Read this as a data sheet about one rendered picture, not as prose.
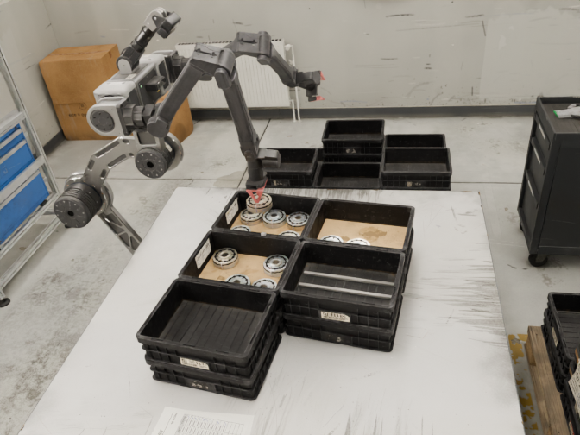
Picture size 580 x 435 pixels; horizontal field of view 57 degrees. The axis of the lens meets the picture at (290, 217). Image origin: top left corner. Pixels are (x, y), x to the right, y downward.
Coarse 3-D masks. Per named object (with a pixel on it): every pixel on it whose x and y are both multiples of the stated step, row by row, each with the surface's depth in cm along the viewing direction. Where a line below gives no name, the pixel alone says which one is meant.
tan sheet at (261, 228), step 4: (264, 212) 244; (236, 220) 241; (240, 220) 241; (236, 224) 238; (240, 224) 238; (260, 224) 236; (284, 224) 235; (252, 228) 235; (256, 228) 235; (260, 228) 234; (264, 228) 234; (268, 228) 234; (276, 228) 233; (280, 228) 233; (284, 228) 233; (268, 232) 231; (272, 232) 231; (276, 232) 231; (280, 232) 230; (300, 232) 229
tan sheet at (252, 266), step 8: (240, 256) 219; (248, 256) 219; (256, 256) 218; (208, 264) 217; (240, 264) 215; (248, 264) 215; (256, 264) 214; (208, 272) 213; (216, 272) 213; (224, 272) 212; (232, 272) 212; (240, 272) 212; (248, 272) 211; (256, 272) 211; (224, 280) 209; (256, 280) 207
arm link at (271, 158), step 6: (258, 150) 200; (264, 150) 200; (270, 150) 200; (276, 150) 200; (246, 156) 196; (252, 156) 196; (258, 156) 198; (264, 156) 198; (270, 156) 198; (276, 156) 198; (264, 162) 200; (270, 162) 200; (276, 162) 199
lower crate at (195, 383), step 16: (272, 336) 185; (272, 352) 191; (160, 368) 183; (176, 368) 178; (256, 368) 173; (176, 384) 184; (192, 384) 182; (208, 384) 179; (224, 384) 177; (240, 384) 174; (256, 384) 178
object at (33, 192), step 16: (16, 128) 345; (0, 144) 330; (16, 144) 345; (0, 160) 330; (16, 160) 346; (32, 160) 360; (0, 176) 332; (32, 176) 358; (16, 192) 344; (32, 192) 361; (48, 192) 378; (0, 208) 331; (16, 208) 347; (32, 208) 362; (0, 224) 333; (16, 224) 348; (0, 240) 334
